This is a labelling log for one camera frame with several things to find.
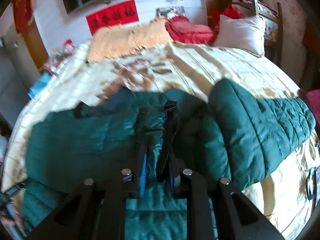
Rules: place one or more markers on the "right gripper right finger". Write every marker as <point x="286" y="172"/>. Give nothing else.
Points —
<point x="170" y="169"/>

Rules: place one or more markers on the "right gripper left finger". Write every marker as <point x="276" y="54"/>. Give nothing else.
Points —
<point x="142" y="172"/>

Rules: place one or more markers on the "dark green puffer jacket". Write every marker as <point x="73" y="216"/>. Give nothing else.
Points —
<point x="233" y="135"/>

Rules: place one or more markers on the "person's left hand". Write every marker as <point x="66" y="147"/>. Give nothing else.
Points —
<point x="10" y="216"/>

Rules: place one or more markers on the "floral cream bed quilt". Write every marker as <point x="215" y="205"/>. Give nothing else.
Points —
<point x="195" y="69"/>

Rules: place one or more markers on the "blue box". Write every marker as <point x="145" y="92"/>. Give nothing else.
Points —
<point x="39" y="85"/>

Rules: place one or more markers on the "grey wardrobe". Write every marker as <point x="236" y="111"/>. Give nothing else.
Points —
<point x="14" y="77"/>

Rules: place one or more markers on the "plush toy with red hat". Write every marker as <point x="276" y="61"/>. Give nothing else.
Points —
<point x="68" y="47"/>

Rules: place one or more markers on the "red heart-shaped cushion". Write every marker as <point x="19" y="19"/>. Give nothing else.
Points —
<point x="181" y="30"/>

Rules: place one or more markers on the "maroon cloth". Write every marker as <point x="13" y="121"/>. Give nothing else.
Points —
<point x="312" y="99"/>

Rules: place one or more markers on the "white pillow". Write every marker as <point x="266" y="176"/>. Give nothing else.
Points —
<point x="244" y="33"/>

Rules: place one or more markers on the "framed photo on headboard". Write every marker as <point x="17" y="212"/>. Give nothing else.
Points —
<point x="170" y="12"/>

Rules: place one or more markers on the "wooden chair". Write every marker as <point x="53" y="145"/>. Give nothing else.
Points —
<point x="273" y="36"/>

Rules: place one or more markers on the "red calligraphy wall banner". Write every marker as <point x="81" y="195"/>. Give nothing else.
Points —
<point x="121" y="13"/>

